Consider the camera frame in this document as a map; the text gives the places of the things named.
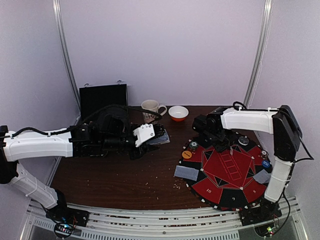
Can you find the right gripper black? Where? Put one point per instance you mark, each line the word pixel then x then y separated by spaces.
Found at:
pixel 221 139

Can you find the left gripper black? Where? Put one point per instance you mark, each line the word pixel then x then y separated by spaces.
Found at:
pixel 144 148

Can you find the black dealer button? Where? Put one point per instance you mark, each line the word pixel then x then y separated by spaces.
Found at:
pixel 243 140

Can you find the stack of poker chips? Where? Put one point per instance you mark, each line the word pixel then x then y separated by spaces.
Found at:
pixel 264 154
pixel 193 145

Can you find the deck of playing cards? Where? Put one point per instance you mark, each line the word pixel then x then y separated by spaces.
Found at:
pixel 160 140

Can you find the orange big blind button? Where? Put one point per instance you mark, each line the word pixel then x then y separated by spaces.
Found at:
pixel 186 154

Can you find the blue small blind button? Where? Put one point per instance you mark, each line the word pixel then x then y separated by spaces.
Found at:
pixel 265 163

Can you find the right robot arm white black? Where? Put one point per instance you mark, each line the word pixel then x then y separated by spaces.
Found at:
pixel 276 130

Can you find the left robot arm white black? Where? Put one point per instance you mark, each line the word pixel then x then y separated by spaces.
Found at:
pixel 30 143

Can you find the red black poker mat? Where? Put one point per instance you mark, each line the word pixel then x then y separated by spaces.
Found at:
pixel 225 181

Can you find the orange white ceramic bowl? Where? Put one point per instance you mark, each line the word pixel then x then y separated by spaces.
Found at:
pixel 178 113

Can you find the white floral ceramic mug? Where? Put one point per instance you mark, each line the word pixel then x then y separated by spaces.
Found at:
pixel 152 106

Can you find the black poker chip case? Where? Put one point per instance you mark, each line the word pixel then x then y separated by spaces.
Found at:
pixel 99 104

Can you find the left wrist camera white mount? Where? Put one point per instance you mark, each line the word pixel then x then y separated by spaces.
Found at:
pixel 143 133

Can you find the aluminium front rail base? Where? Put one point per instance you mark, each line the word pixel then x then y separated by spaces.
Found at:
pixel 183 224

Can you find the right aluminium frame post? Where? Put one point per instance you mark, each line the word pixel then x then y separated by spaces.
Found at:
pixel 261 47

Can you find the aluminium frame post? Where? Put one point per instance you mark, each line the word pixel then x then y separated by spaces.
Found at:
pixel 65 53
pixel 261 47

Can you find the left aluminium frame post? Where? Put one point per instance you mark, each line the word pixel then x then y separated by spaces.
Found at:
pixel 65 53

